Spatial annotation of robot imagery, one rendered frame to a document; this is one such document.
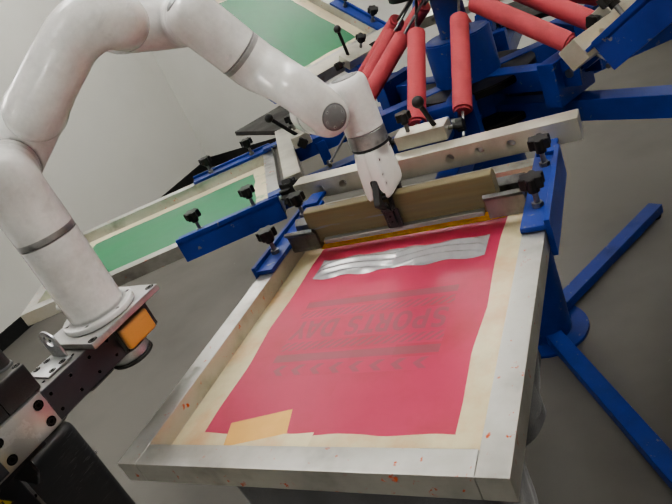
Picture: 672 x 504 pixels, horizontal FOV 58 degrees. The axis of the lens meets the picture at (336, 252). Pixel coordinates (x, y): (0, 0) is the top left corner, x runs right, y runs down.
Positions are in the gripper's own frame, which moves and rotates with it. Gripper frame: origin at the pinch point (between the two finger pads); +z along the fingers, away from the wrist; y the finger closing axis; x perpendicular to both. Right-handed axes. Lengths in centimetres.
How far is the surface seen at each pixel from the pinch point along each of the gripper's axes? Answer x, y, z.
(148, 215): -113, -48, 6
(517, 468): 29, 58, 4
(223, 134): -346, -412, 72
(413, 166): -1.8, -21.0, -0.4
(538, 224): 28.4, 12.0, 1.3
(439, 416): 18, 49, 6
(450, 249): 11.3, 8.5, 5.5
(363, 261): -6.7, 8.6, 5.1
